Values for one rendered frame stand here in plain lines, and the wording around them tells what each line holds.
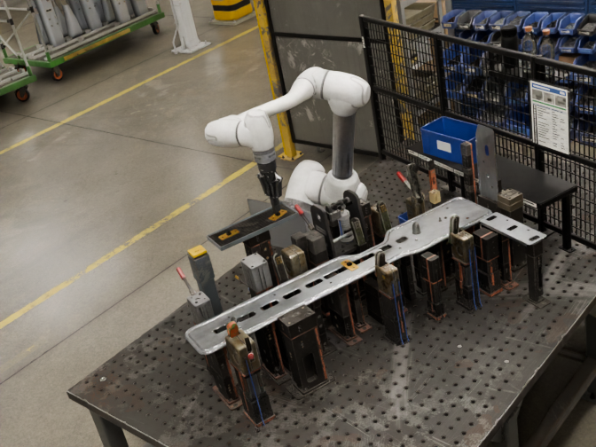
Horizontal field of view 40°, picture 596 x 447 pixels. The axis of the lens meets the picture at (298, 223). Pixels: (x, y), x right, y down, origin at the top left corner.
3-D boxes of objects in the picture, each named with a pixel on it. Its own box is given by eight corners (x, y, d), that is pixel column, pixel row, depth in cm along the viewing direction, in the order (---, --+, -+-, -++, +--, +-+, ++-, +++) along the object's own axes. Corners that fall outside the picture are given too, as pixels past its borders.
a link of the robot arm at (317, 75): (293, 72, 361) (321, 78, 357) (308, 58, 375) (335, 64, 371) (291, 99, 368) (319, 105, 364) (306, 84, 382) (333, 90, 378)
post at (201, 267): (218, 348, 348) (193, 262, 327) (210, 341, 354) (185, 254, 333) (233, 341, 350) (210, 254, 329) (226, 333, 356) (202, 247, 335)
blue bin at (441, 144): (469, 167, 378) (466, 141, 372) (421, 152, 401) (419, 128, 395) (493, 153, 386) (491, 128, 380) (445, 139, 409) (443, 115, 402)
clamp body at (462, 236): (469, 316, 337) (462, 243, 320) (450, 303, 346) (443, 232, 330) (486, 306, 340) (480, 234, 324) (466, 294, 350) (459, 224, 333)
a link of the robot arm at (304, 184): (288, 202, 422) (301, 161, 424) (321, 210, 417) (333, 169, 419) (280, 195, 406) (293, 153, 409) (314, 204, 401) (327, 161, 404)
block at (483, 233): (490, 300, 343) (484, 242, 330) (471, 289, 352) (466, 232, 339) (506, 290, 347) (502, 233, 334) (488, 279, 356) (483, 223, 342)
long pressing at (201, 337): (206, 361, 294) (205, 357, 293) (181, 333, 312) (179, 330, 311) (496, 214, 346) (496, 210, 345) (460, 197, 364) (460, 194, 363)
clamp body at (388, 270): (396, 349, 326) (386, 277, 309) (379, 336, 336) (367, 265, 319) (415, 340, 329) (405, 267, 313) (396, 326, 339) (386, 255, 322)
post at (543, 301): (540, 309, 332) (537, 248, 318) (521, 298, 340) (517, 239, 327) (552, 302, 334) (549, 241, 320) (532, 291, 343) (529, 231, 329)
